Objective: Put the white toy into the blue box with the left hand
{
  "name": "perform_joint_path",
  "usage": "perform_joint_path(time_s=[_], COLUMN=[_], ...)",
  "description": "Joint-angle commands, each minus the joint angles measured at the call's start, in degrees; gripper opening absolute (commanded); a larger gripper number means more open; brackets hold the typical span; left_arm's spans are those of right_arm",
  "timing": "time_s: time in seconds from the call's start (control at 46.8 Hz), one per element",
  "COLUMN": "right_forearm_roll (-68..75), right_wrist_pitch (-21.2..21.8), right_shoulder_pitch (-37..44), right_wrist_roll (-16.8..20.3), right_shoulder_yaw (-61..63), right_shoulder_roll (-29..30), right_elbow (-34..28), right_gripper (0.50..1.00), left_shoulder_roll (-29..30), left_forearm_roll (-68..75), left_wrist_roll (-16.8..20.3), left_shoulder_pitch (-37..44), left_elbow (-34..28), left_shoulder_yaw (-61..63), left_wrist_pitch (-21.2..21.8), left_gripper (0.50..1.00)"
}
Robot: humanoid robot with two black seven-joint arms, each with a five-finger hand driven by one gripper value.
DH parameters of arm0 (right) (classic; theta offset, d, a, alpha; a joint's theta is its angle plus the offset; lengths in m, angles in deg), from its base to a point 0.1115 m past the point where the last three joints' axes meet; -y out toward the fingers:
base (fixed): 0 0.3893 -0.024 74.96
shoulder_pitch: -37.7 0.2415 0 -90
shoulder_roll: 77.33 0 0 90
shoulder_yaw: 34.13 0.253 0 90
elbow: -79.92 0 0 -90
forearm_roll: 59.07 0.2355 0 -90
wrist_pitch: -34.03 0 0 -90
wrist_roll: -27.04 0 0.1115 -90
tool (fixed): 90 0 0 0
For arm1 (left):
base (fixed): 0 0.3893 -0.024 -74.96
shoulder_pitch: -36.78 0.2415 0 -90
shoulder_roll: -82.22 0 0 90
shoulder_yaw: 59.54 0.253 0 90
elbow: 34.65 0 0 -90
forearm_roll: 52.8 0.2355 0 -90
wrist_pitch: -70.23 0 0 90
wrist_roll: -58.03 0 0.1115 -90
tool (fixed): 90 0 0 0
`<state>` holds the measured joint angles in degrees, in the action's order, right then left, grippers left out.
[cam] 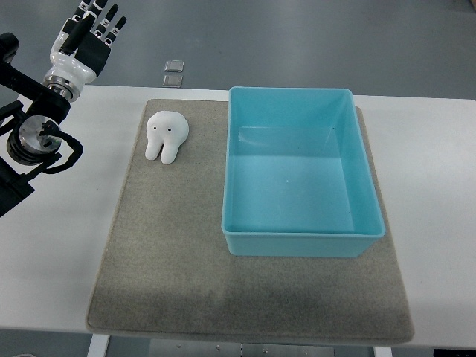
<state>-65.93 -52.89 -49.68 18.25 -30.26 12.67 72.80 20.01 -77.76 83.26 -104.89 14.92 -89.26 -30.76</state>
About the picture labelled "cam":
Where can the grey felt mat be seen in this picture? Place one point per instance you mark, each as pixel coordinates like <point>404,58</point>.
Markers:
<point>167,272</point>

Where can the black white robot left hand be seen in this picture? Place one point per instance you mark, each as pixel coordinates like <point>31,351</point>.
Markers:
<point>84,43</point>

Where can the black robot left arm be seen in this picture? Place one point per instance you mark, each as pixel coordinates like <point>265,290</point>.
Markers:
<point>34,135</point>

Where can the white table leg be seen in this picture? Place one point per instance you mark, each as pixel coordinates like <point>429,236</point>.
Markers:
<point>382,351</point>
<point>98,345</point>

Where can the white tooth-shaped plush toy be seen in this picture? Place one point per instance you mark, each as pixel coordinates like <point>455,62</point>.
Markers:
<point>166,132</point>

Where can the white table leg right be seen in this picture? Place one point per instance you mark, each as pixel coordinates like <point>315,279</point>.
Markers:
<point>382,351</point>

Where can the blue plastic box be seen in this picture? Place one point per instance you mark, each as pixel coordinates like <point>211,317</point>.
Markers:
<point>298,179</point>

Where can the floor socket plate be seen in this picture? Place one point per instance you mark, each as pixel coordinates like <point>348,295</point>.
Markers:
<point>172,81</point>
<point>175,66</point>

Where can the upper floor socket plate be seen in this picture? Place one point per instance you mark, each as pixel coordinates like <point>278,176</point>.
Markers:
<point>175,66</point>

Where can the metal table crossbar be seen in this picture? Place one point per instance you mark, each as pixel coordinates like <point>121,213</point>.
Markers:
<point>200,348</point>

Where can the white table leg left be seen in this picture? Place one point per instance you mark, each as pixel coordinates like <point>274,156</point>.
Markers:
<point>98,345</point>

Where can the lower floor socket plate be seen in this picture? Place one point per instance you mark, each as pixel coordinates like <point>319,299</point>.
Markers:
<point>172,81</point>

